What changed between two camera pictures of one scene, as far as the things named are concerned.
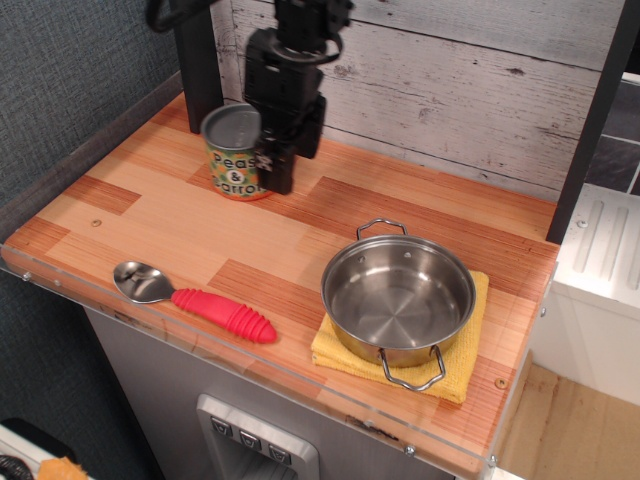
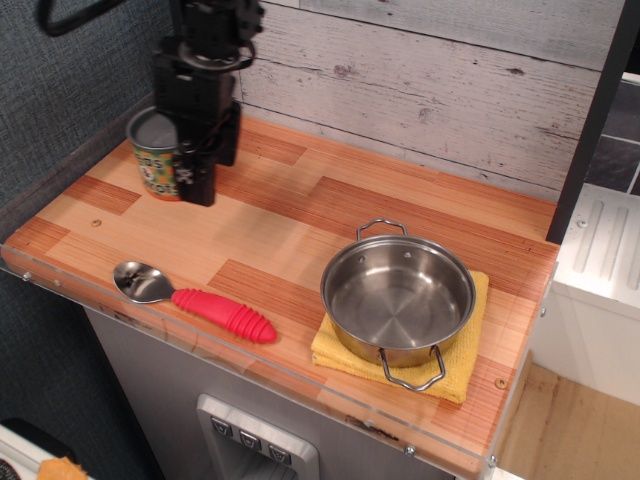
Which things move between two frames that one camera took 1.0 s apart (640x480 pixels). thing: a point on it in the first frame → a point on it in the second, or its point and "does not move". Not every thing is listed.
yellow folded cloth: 449,375 does not move
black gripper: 282,79 → 194,83
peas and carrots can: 230,133 → 153,133
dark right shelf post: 581,171 does not move
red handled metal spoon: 141,282 does not move
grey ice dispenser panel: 242,446 does not move
